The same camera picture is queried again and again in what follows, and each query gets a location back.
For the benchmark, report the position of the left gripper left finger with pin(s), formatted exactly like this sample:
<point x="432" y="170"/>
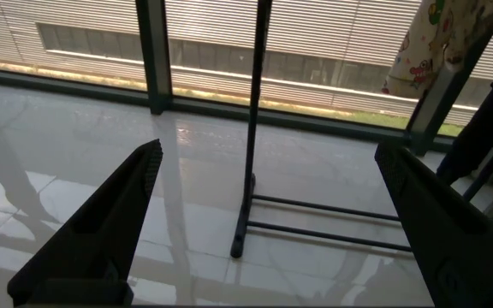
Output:
<point x="96" y="239"/>

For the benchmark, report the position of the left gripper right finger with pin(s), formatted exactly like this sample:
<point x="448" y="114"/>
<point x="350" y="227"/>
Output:
<point x="456" y="248"/>

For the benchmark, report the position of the black short-sleeved shirt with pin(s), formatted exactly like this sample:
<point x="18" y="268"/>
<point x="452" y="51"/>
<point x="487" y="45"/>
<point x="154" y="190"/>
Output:
<point x="486" y="128"/>

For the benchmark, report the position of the cream printed garment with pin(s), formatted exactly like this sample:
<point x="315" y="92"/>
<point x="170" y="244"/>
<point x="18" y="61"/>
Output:
<point x="422" y="55"/>

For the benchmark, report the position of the black clothes rack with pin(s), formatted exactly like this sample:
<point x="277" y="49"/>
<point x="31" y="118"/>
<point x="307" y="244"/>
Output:
<point x="253" y="128"/>

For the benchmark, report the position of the window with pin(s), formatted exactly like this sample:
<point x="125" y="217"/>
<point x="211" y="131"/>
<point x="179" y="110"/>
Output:
<point x="152" y="51"/>

